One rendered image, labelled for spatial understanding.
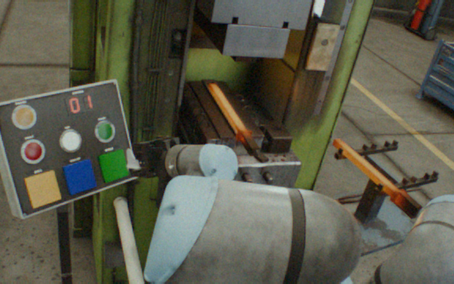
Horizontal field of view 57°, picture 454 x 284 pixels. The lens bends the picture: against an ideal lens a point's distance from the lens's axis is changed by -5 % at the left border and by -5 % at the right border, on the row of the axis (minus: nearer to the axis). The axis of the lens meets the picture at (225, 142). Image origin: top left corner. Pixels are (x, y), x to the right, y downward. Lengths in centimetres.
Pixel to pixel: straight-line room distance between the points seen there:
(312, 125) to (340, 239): 131
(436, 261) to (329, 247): 35
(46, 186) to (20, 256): 127
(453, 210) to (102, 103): 86
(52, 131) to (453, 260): 91
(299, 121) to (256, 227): 130
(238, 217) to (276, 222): 4
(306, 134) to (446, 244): 107
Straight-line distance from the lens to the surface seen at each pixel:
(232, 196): 43
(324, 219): 44
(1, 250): 241
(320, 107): 171
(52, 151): 113
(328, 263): 44
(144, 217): 175
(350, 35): 165
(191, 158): 84
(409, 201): 141
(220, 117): 153
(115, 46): 136
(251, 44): 130
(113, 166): 119
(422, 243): 77
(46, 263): 231
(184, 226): 41
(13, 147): 110
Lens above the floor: 171
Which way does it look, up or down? 31 degrees down
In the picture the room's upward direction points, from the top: 12 degrees clockwise
